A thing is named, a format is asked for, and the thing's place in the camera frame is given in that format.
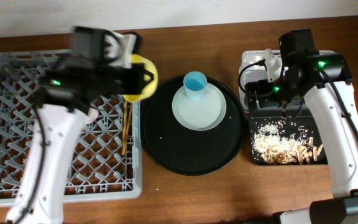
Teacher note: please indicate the clear plastic bin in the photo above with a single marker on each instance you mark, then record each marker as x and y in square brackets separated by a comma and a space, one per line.
[299, 75]

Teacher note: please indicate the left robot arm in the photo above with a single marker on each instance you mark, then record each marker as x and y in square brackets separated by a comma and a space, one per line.
[100, 63]

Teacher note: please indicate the food scraps pile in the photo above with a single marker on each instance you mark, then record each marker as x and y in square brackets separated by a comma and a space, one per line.
[286, 146]

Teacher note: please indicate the pink cup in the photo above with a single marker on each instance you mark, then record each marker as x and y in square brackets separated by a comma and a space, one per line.
[92, 115]

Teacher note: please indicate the rectangular black tray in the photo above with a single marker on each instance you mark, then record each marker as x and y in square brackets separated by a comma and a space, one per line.
[259, 121]

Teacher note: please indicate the round black tray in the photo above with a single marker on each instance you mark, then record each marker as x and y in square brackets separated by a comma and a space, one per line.
[185, 151]

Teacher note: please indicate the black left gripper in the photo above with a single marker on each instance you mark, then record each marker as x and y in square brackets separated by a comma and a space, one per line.
[138, 78]

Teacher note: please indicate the grey plate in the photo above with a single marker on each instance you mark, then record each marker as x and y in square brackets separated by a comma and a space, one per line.
[202, 114]

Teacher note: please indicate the wooden chopstick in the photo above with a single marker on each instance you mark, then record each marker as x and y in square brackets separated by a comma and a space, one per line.
[124, 121]
[128, 123]

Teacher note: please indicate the light blue cup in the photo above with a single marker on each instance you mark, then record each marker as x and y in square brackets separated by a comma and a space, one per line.
[194, 83]

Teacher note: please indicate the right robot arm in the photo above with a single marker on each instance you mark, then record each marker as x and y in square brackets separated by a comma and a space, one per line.
[334, 111]

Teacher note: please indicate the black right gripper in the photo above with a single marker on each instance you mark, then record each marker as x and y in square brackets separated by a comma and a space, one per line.
[258, 94]

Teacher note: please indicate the grey dishwasher rack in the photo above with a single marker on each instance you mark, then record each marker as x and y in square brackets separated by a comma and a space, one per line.
[105, 165]

